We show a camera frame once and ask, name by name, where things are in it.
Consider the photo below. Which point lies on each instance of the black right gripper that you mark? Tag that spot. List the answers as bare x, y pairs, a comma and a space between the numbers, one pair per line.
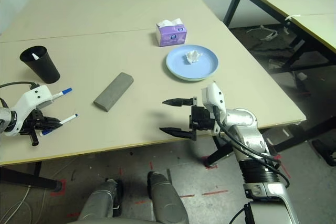
203, 120

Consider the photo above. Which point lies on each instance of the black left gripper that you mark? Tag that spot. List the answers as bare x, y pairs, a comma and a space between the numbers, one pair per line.
34, 123

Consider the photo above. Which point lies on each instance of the white marker pen blue cap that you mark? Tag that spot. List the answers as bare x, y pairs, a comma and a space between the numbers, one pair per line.
68, 119
67, 90

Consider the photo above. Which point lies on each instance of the blue plastic plate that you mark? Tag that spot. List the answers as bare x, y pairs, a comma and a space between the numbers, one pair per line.
202, 64

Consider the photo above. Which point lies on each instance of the white tissue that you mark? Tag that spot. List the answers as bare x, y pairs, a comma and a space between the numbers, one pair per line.
193, 56

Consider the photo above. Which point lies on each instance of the grey felt glasses case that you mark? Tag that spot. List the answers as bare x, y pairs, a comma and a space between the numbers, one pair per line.
113, 93

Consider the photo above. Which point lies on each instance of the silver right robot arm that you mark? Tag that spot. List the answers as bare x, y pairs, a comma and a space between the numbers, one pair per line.
252, 140

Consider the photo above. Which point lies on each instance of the black table base bar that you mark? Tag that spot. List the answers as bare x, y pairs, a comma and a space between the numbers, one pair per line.
26, 178
220, 153

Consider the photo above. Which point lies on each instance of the black plastic cup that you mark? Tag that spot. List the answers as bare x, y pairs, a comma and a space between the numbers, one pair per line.
44, 68

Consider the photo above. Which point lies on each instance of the purple tissue pack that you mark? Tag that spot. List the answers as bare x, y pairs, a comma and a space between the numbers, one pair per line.
170, 37

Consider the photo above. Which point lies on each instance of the grey right robot leg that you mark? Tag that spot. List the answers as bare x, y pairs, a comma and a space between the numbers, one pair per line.
166, 197

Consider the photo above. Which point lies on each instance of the grey robot leg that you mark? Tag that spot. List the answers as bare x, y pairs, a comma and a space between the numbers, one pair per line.
166, 197
101, 200

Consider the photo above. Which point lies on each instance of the grey left robot leg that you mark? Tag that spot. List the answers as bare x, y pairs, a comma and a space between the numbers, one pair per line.
101, 200

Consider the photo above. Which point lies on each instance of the white tangled floor debris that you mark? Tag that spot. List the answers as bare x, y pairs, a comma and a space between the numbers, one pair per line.
273, 35

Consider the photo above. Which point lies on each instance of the small white floor object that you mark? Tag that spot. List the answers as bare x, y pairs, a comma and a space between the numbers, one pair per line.
302, 75

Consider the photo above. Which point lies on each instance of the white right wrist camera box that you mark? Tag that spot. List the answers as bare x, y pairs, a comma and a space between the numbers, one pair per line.
214, 96

